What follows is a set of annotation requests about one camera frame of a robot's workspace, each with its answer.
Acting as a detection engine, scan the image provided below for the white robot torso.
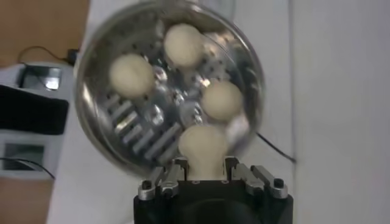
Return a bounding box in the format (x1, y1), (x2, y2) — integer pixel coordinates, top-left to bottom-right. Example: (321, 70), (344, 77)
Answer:
(0, 62), (74, 181)

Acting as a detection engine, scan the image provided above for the black cooker power cord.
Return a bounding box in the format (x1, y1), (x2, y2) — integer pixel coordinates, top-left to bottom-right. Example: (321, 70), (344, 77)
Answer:
(255, 132), (297, 164)

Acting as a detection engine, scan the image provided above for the white steamed baozi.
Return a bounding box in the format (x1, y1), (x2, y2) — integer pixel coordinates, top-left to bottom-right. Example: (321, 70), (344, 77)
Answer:
(108, 54), (155, 99)
(163, 23), (204, 68)
(178, 125), (229, 181)
(200, 79), (244, 122)

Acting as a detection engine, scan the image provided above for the perforated steel steamer basket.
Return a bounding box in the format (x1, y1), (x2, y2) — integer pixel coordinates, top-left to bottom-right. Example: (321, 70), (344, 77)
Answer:
(74, 0), (265, 177)

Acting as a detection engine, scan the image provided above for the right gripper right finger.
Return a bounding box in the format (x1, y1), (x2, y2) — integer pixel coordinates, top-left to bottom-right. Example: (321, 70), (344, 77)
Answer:
(224, 155), (289, 200)

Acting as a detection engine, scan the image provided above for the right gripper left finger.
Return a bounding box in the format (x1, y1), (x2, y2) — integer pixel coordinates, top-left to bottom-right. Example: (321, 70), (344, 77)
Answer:
(137, 156), (188, 201)

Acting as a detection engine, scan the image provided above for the black cable with plug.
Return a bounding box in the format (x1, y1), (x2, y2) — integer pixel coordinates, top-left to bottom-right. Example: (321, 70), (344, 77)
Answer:
(17, 45), (80, 66)

